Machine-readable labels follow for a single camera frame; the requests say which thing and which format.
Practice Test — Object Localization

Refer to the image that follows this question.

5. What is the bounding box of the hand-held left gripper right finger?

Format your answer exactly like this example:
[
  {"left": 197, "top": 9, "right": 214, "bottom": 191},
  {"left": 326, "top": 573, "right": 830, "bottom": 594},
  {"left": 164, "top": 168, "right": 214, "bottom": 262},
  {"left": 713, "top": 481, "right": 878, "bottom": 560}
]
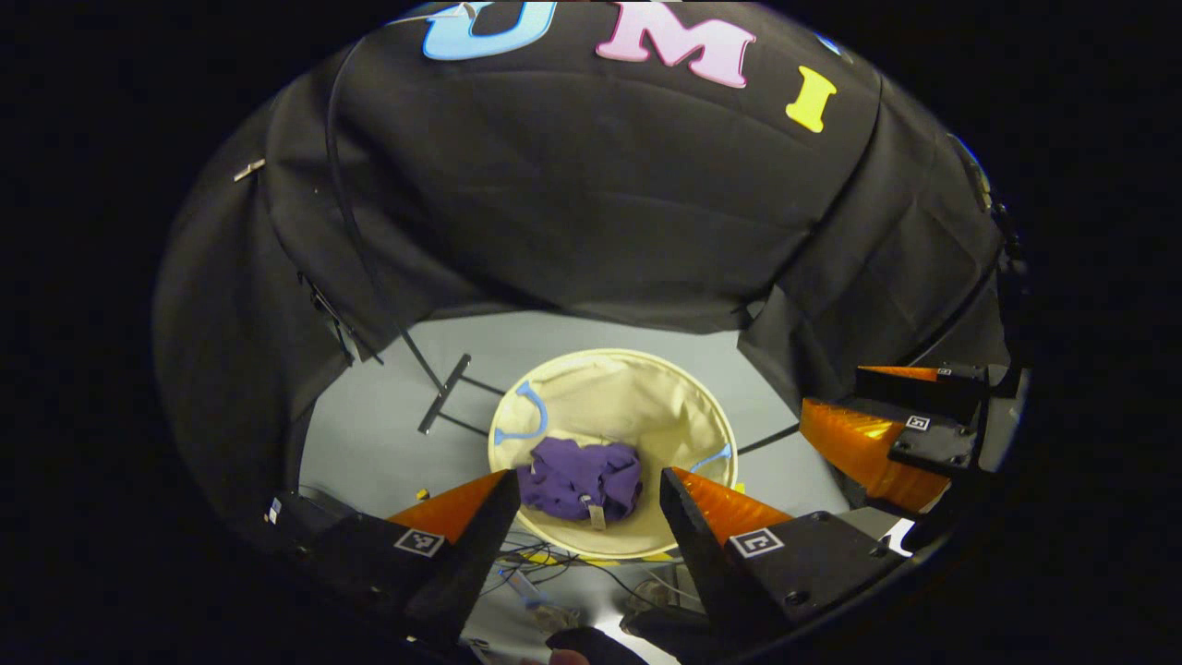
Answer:
[{"left": 658, "top": 466, "right": 911, "bottom": 653}]

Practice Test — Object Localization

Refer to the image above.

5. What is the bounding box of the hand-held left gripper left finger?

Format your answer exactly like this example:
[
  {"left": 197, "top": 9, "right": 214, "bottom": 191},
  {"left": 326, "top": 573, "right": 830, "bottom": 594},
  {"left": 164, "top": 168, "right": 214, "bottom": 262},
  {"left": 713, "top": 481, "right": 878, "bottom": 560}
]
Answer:
[{"left": 312, "top": 469, "right": 524, "bottom": 647}]

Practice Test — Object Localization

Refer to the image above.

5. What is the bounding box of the purple ribbed shirt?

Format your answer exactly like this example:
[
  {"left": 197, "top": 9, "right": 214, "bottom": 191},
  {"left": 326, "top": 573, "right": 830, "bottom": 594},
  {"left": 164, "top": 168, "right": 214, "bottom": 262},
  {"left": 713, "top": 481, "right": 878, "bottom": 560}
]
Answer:
[{"left": 515, "top": 437, "right": 645, "bottom": 532}]

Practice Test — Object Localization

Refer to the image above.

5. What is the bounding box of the cream fabric laundry hamper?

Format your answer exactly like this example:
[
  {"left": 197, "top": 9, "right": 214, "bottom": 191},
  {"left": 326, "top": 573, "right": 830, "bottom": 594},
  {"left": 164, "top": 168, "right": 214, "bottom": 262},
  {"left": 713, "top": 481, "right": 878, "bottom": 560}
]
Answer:
[{"left": 487, "top": 348, "right": 740, "bottom": 561}]

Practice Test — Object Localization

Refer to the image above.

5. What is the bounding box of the black clothes rack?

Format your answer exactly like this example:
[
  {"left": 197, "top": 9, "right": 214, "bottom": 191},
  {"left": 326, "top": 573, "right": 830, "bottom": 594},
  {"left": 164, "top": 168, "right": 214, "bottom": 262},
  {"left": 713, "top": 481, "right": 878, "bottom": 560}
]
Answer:
[{"left": 323, "top": 37, "right": 1007, "bottom": 455}]

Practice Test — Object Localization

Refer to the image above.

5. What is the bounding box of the small grey mounted device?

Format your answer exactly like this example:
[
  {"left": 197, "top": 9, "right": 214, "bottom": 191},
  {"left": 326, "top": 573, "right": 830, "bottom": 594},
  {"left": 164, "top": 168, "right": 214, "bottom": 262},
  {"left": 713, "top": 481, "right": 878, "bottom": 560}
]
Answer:
[{"left": 965, "top": 152, "right": 996, "bottom": 215}]

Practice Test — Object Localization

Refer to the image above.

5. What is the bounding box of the black backdrop cloth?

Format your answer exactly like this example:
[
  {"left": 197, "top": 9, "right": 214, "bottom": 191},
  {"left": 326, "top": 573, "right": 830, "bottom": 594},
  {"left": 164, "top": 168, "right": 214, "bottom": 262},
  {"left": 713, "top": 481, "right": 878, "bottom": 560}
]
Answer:
[{"left": 152, "top": 0, "right": 1017, "bottom": 555}]

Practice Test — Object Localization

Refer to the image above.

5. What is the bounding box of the tangle of floor cables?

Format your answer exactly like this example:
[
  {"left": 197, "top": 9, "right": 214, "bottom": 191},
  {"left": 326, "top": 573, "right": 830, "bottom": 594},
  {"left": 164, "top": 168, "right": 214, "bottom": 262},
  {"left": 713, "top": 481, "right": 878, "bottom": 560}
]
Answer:
[{"left": 489, "top": 531, "right": 689, "bottom": 611}]

